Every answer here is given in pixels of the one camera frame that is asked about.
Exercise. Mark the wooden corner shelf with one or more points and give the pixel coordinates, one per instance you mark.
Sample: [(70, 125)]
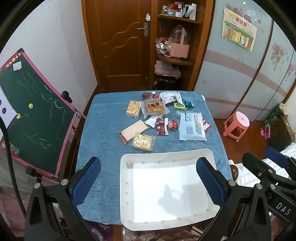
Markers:
[(198, 46)]

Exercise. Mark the pink toy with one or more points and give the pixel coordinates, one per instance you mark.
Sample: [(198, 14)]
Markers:
[(266, 134)]

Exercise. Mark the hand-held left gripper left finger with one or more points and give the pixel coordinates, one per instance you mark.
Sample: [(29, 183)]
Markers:
[(86, 180)]

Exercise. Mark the yellow round magnet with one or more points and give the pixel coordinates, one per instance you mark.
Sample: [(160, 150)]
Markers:
[(30, 106), (18, 115)]

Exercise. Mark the wooden door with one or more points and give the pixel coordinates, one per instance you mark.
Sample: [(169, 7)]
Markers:
[(120, 46)]

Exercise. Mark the pink plastic stool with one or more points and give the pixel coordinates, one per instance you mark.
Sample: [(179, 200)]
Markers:
[(238, 122)]

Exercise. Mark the white plastic tray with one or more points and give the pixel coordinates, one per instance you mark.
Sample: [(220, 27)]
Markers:
[(161, 185)]

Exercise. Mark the folded pink cloths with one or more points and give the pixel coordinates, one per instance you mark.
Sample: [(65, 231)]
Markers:
[(165, 68)]

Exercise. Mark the pink basket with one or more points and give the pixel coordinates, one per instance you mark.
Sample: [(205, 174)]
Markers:
[(178, 49)]

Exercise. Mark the green snack packet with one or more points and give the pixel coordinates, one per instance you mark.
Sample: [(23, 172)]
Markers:
[(179, 106)]

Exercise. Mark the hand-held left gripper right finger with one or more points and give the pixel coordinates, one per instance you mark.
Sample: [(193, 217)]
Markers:
[(209, 180)]

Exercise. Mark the dark wooden cabinet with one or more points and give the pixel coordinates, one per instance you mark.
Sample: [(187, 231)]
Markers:
[(283, 135)]

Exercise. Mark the dark candy packet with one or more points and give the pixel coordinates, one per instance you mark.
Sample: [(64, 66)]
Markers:
[(146, 95)]

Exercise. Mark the large clear snack bag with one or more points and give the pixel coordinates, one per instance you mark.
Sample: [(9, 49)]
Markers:
[(192, 127)]

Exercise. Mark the green chalkboard with pink frame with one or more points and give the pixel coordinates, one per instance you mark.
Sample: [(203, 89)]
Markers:
[(34, 115)]

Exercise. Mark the small red nut packet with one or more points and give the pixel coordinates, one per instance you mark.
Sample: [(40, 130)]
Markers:
[(173, 125)]

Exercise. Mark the orange cookie packet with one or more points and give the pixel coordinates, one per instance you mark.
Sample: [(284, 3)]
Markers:
[(154, 107)]

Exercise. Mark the green bag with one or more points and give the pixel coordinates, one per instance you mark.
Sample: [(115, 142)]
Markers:
[(274, 117)]

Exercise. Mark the teal candy packet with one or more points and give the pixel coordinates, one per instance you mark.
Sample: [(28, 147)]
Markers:
[(187, 102)]

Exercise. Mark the blue table cloth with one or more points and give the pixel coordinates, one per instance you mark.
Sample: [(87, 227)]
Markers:
[(104, 139)]

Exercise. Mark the brown and white wafer packet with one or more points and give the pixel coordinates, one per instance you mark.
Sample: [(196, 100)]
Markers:
[(134, 131)]

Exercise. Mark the pile of shiny wrappers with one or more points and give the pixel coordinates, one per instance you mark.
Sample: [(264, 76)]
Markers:
[(163, 44)]

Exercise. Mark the white crumpled snack packet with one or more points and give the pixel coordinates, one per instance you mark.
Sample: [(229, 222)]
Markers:
[(169, 96)]

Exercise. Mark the light blue wardrobe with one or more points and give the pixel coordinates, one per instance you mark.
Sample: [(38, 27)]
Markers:
[(231, 76)]

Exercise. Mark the red candy packet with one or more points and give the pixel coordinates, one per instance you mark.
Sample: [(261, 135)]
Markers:
[(155, 95)]

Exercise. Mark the pink fluffy cloth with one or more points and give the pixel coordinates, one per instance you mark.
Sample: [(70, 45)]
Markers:
[(9, 208)]

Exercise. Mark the purple plastic container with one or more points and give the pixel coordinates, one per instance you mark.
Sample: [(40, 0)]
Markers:
[(101, 231)]

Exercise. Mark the yellow rice cake packet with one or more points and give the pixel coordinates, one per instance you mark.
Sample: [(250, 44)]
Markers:
[(143, 141), (133, 109)]

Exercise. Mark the white door hook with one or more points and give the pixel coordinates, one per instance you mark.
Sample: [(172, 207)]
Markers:
[(147, 16)]

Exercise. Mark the pile of small boxes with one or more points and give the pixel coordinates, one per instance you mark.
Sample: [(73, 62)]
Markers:
[(178, 9)]

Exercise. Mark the red and white cookie packet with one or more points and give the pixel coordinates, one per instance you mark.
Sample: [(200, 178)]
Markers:
[(207, 124)]

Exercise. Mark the dark red snack packet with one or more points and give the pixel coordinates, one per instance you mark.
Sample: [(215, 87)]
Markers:
[(161, 126)]

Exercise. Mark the wall poster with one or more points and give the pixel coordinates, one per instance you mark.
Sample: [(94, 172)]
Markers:
[(239, 30)]

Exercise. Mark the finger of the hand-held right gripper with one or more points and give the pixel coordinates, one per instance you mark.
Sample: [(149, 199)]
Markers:
[(275, 155), (254, 162)]

